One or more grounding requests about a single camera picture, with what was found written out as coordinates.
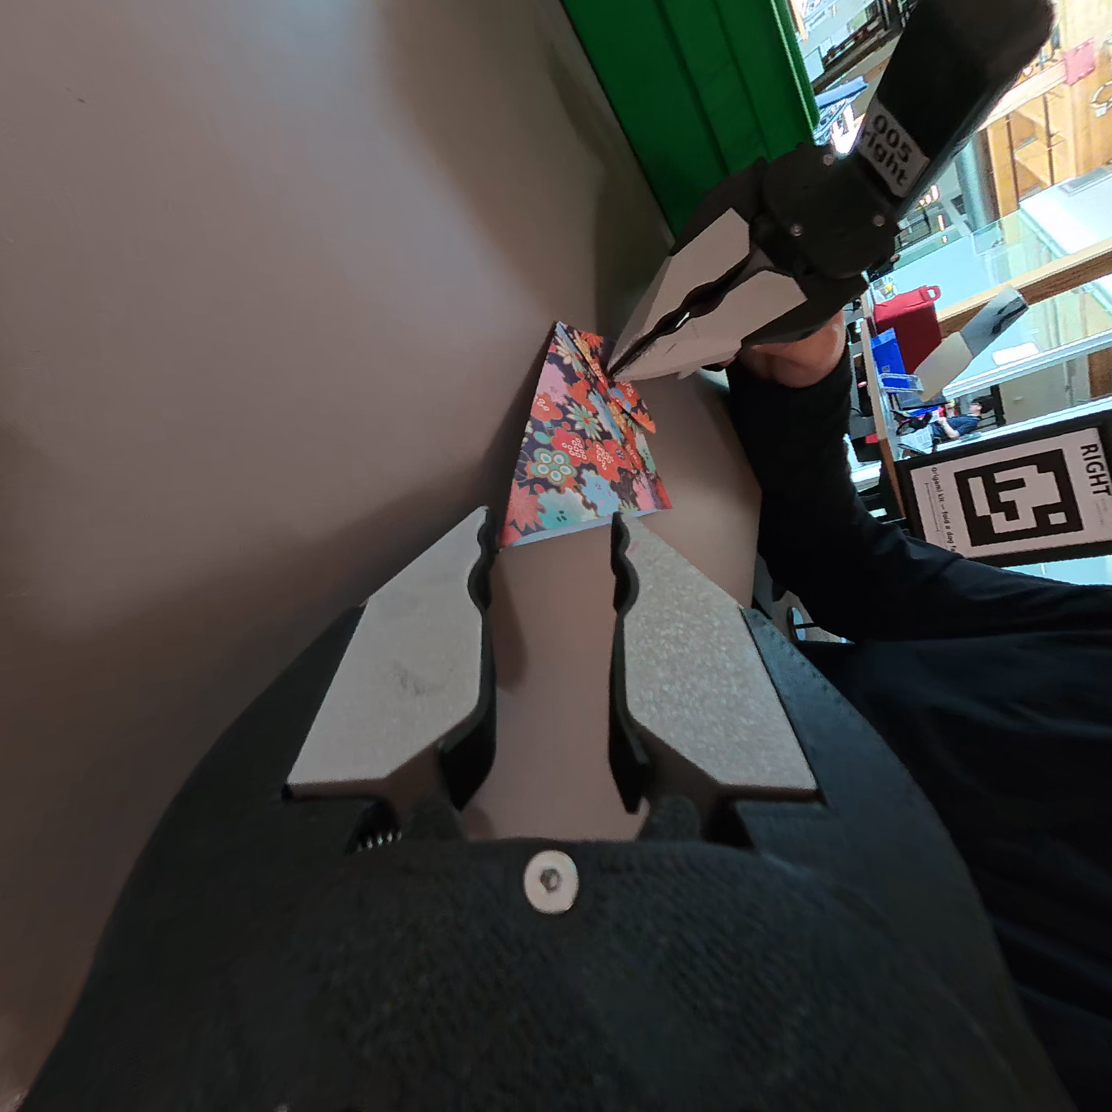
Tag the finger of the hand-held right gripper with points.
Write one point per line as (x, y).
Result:
(690, 270)
(738, 317)

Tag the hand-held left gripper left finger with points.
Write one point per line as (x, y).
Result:
(394, 669)

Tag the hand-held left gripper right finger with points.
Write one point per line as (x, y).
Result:
(703, 688)

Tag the floral origami paper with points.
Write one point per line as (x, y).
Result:
(577, 461)

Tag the person's right forearm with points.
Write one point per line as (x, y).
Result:
(816, 487)

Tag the person's right hand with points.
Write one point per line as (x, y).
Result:
(794, 361)

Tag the red bin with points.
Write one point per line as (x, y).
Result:
(908, 326)

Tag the blue bin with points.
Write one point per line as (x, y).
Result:
(887, 361)

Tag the green board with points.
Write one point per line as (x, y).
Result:
(694, 96)

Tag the person's dark clothing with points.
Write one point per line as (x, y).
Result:
(981, 739)

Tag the white marker sign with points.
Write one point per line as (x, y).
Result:
(1008, 500)

